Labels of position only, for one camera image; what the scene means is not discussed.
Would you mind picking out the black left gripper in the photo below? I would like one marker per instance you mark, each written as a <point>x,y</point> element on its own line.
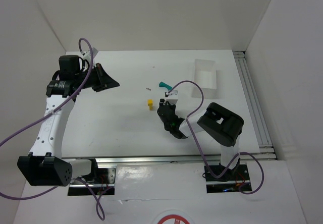
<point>100,77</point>

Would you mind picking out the white perforated plastic basket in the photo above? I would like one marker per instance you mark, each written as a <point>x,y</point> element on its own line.
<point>205,75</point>

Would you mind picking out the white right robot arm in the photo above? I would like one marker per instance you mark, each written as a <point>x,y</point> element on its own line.
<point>221,124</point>

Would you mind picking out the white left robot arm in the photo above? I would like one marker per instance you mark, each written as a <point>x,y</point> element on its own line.
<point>43,166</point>

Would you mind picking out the round red white sticker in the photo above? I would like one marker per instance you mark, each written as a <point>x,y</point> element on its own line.
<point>173,217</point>

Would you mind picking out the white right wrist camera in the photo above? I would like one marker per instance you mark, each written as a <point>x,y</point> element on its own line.
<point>171,97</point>

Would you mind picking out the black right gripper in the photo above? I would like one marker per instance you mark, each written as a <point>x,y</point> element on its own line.
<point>165,107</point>

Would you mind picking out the aluminium front rail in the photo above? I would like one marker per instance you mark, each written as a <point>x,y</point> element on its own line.
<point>105,161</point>

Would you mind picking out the teal arch block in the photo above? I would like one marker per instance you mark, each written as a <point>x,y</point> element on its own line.
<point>164,85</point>

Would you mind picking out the yellow cube block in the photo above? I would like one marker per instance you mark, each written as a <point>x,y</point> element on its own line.
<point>149,102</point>

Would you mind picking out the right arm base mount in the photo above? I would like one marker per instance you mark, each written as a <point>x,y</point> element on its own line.
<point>231,181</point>

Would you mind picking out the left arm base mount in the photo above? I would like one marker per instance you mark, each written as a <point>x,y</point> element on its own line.
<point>102,184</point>

